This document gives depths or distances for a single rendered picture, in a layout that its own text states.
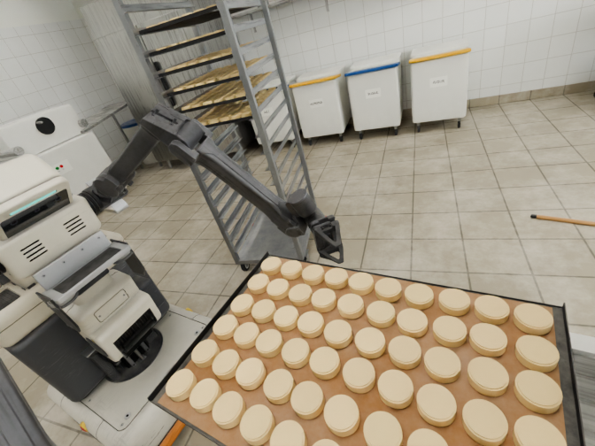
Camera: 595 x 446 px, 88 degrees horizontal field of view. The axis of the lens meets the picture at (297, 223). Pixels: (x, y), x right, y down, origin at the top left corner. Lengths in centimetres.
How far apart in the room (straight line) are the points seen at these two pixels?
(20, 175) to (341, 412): 98
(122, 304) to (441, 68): 330
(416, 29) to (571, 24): 143
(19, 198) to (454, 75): 343
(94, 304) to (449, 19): 403
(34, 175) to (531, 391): 117
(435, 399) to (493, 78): 411
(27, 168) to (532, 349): 120
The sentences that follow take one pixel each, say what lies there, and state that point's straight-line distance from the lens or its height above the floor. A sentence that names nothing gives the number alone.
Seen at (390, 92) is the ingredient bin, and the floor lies 50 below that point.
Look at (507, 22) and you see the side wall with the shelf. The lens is 434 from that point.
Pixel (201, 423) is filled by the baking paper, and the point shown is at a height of 90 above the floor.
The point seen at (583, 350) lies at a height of 90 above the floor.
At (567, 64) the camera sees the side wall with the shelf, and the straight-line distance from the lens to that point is 458.
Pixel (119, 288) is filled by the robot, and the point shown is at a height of 75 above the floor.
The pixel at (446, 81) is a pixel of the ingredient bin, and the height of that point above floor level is 51.
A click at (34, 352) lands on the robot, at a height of 62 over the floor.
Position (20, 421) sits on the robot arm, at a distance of 65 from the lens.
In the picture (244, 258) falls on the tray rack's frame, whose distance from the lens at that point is 214.
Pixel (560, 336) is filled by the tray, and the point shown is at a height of 90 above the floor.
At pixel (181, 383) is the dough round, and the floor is 92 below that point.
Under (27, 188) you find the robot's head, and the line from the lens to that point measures 110.
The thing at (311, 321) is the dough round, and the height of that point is 92.
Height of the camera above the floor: 139
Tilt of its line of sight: 33 degrees down
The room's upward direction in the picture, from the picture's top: 17 degrees counter-clockwise
